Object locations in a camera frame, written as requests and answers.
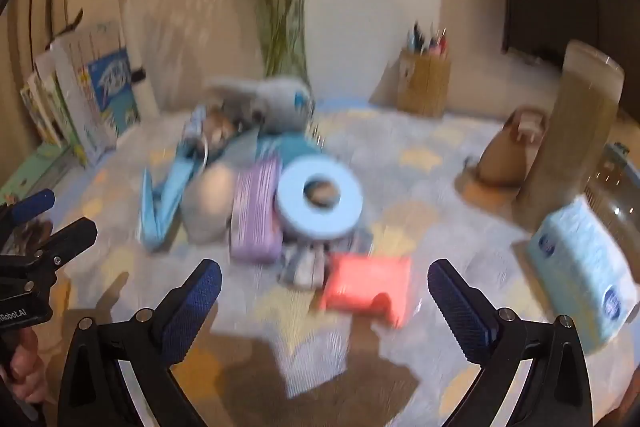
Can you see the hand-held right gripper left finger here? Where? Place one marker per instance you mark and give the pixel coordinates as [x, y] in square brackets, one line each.
[192, 307]

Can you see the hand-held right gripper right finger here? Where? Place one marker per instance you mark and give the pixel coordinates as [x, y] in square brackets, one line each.
[460, 307]

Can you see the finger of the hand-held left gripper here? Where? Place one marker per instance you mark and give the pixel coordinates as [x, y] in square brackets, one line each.
[30, 205]
[65, 238]

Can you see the clear storage bin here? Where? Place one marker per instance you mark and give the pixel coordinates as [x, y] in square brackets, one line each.
[610, 187]

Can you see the grey-blue plush toy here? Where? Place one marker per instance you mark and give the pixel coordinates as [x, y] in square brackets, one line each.
[280, 102]

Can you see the person's left hand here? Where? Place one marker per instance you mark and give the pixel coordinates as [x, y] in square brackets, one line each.
[27, 372]

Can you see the light green box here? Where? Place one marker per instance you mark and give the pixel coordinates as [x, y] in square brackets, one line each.
[35, 169]

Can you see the star printed tablecloth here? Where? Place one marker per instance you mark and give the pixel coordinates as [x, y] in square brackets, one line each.
[425, 217]

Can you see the pink packet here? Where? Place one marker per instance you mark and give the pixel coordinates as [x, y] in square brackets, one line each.
[365, 287]

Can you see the grey rounded cushion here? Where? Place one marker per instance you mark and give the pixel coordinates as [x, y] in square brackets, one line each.
[210, 202]

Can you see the purple packet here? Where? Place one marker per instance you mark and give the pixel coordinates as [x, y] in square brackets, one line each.
[255, 212]

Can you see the grey striped socks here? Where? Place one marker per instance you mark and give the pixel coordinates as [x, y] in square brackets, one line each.
[305, 264]

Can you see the blue white tissue pack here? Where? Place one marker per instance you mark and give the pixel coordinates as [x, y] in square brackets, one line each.
[580, 267]

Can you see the row of books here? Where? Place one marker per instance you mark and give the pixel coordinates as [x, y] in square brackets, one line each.
[100, 92]

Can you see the teal blue cloth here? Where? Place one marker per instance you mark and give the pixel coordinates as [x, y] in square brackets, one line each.
[270, 147]

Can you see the tall beige canister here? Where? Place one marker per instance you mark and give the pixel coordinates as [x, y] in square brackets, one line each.
[570, 127]

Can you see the white desk lamp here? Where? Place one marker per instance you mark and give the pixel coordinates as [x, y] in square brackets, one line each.
[127, 7]

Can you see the woven pen holder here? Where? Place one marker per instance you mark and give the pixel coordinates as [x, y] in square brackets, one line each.
[425, 87]

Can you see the bunch of pens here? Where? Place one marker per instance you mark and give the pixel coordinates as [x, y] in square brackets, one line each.
[427, 39]

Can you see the glass vase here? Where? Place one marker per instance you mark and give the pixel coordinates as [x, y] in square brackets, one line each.
[285, 52]

